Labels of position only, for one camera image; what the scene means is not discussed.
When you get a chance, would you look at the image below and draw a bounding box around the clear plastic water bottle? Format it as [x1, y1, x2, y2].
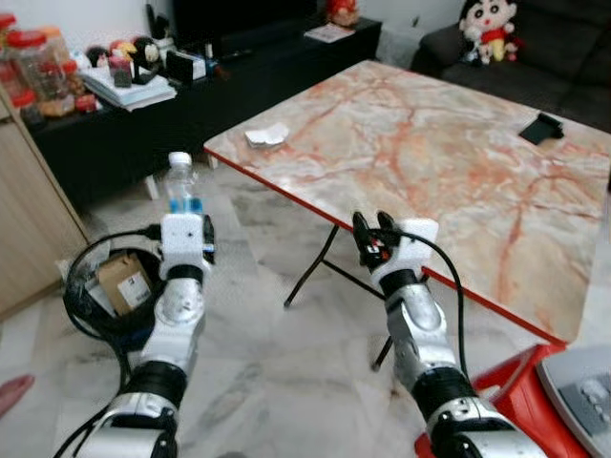
[166, 152, 204, 217]

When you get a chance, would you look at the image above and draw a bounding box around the black mesh rubbish bin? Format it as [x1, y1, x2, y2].
[62, 236, 169, 346]

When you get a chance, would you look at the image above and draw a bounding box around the marble folding table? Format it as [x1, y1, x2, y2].
[202, 59, 611, 373]

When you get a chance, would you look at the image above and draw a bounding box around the small brown cardboard box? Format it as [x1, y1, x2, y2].
[95, 252, 155, 317]

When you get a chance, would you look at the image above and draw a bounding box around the crumpled white tissue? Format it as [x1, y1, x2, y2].
[243, 122, 292, 149]

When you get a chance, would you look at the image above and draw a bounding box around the black tv cabinet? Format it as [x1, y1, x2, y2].
[23, 16, 384, 207]

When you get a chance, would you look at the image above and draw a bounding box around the white book stack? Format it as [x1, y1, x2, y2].
[80, 66, 179, 112]

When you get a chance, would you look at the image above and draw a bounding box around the small black box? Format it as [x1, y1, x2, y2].
[166, 49, 207, 83]

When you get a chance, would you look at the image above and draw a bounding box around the light wooden cabinet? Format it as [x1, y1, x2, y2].
[0, 90, 93, 322]

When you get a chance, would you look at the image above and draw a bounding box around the black pouch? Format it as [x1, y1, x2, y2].
[517, 111, 567, 147]

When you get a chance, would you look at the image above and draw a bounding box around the black-haired figurine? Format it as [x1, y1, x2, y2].
[128, 35, 162, 86]

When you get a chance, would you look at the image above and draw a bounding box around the red plastic stool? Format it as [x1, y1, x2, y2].
[414, 343, 574, 458]

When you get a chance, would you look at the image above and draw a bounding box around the pink white booklet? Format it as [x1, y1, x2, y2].
[303, 23, 357, 45]

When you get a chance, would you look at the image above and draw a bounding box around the cartoon boy plush doll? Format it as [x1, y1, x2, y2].
[457, 0, 522, 66]

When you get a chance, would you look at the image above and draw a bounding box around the small red toy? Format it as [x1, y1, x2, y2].
[324, 0, 362, 28]

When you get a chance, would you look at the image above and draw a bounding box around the black television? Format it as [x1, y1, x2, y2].
[171, 0, 322, 54]

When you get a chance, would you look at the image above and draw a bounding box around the dark grey sofa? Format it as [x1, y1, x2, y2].
[410, 0, 611, 131]

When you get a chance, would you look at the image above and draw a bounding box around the clear jar red lid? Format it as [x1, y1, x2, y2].
[7, 30, 74, 118]

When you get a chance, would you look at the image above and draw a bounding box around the pink soft item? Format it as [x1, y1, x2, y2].
[0, 374, 37, 419]

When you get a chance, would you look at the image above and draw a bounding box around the clear jar orange lid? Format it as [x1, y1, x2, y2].
[38, 25, 76, 70]

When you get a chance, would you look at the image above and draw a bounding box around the grey standing fan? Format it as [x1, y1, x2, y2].
[534, 344, 611, 458]

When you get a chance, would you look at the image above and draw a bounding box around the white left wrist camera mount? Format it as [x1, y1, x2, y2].
[158, 213, 213, 281]

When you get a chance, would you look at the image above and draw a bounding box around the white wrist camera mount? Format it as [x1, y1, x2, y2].
[371, 218, 441, 288]
[158, 213, 213, 281]

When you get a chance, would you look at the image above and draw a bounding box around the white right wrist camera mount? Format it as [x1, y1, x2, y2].
[371, 218, 441, 288]

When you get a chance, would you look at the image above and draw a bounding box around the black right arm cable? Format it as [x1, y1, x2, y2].
[409, 231, 470, 375]

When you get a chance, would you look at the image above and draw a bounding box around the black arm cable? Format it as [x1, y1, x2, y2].
[409, 231, 470, 375]
[53, 225, 163, 458]

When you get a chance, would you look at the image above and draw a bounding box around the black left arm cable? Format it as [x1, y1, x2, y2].
[53, 225, 163, 458]

